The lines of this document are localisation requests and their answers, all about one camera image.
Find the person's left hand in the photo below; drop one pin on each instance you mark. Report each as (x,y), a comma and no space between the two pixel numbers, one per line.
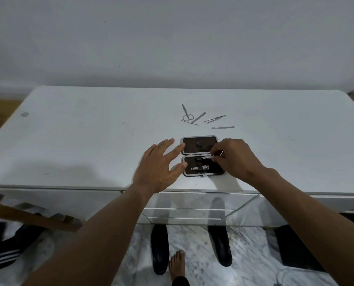
(153,172)

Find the person's right hand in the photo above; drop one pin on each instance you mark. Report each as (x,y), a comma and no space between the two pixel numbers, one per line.
(239,160)

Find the person's left thumb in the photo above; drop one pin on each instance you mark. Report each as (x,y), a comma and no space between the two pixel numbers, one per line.
(177,171)

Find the person's right fingers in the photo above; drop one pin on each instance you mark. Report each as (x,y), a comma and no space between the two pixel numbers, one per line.
(218,148)

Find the person's left middle finger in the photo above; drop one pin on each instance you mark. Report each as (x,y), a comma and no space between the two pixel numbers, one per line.
(166,145)

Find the silver manicure tool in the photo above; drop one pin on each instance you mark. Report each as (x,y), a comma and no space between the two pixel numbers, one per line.
(207,157)

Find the person's right forearm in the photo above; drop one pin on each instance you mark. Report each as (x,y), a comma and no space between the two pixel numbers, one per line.
(308,223)

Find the person's left forearm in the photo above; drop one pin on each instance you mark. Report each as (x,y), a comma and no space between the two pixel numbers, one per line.
(96,241)

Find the silver cuticle pusher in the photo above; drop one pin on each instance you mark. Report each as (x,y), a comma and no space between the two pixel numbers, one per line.
(223,127)

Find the silver nail clipper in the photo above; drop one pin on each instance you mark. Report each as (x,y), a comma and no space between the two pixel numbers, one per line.
(205,167)

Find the black open manicure case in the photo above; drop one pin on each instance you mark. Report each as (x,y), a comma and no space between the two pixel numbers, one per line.
(195,144)

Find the silver tweezers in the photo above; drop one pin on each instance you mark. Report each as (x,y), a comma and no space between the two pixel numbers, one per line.
(217,118)

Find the thin silver cuticle stick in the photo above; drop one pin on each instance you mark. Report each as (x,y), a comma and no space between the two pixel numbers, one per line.
(189,122)

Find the silver nail file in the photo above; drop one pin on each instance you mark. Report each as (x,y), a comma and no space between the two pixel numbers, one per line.
(198,117)

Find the small silver scissors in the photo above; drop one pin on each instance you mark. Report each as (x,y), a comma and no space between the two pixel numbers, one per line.
(184,109)

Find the black slipper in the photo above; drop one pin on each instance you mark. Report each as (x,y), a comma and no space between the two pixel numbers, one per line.
(160,250)
(221,247)

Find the white cabinet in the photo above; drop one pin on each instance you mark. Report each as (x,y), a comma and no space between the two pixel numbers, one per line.
(75,139)

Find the person's bare foot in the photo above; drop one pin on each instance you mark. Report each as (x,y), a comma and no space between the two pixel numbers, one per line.
(177,265)

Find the black trouser leg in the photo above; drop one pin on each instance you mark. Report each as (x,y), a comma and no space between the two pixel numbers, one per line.
(180,282)

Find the dark flat object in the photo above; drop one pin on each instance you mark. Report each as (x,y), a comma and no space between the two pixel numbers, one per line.
(296,250)

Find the brown wooden slat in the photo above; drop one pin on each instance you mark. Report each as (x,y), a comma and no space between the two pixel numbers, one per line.
(31,217)

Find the black white-striped garment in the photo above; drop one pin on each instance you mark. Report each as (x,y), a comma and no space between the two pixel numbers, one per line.
(4,250)

